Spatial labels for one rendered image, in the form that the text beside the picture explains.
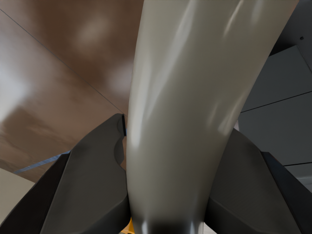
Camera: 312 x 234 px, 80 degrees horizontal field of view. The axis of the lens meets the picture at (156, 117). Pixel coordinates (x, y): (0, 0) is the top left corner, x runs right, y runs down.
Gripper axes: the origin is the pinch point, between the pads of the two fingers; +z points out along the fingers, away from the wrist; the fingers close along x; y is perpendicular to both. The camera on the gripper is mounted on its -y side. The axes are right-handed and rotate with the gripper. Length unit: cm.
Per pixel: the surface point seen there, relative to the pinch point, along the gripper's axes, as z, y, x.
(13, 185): 313, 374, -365
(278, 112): 73, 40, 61
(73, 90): 167, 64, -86
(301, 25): 108, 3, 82
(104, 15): 132, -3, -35
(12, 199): 288, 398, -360
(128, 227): 52, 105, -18
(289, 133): 59, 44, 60
